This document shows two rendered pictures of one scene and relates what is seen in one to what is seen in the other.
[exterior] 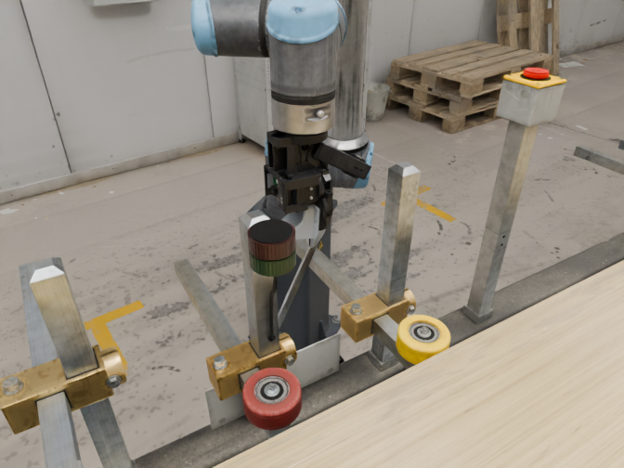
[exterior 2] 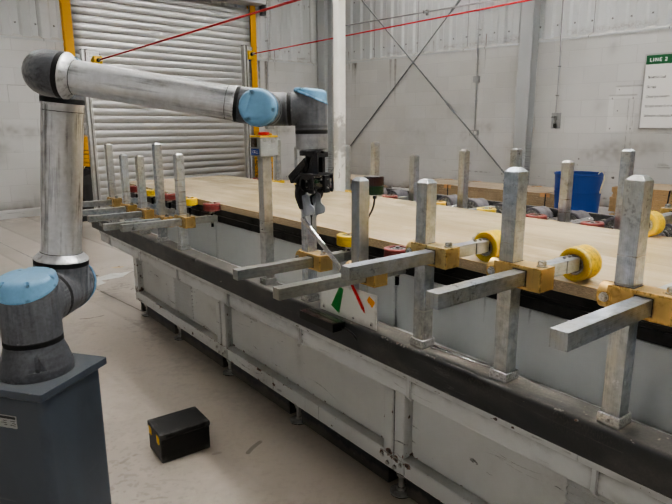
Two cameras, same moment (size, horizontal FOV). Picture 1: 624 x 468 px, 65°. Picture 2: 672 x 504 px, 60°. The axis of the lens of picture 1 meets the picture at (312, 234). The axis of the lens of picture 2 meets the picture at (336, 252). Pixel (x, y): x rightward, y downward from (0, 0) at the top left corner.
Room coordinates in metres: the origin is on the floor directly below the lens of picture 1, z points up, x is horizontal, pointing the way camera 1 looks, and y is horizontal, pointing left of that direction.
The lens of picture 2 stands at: (0.82, 1.65, 1.25)
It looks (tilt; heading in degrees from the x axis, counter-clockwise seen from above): 12 degrees down; 263
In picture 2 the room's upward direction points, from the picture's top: straight up
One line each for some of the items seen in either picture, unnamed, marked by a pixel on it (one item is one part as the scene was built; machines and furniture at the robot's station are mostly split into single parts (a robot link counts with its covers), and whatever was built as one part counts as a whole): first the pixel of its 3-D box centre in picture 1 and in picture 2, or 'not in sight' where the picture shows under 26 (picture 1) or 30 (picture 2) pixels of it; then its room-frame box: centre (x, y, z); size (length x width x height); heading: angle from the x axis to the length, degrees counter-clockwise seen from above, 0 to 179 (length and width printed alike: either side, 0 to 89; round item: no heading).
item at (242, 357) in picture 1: (253, 363); (365, 272); (0.54, 0.09, 0.85); 0.14 x 0.06 x 0.05; 120
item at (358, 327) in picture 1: (379, 311); (313, 259); (0.66, -0.12, 0.84); 0.14 x 0.06 x 0.05; 120
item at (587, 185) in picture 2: not in sight; (577, 201); (-2.85, -4.69, 0.36); 0.59 x 0.57 x 0.73; 37
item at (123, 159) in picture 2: not in sight; (126, 197); (1.56, -1.65, 0.87); 0.04 x 0.04 x 0.48; 30
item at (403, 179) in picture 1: (391, 288); (309, 244); (0.68, -0.14, 0.89); 0.04 x 0.04 x 0.48; 30
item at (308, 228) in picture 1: (306, 229); (318, 209); (0.66, 0.01, 1.02); 0.06 x 0.03 x 0.09; 120
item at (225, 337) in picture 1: (222, 333); (344, 280); (0.61, 0.15, 0.84); 0.43 x 0.03 x 0.04; 30
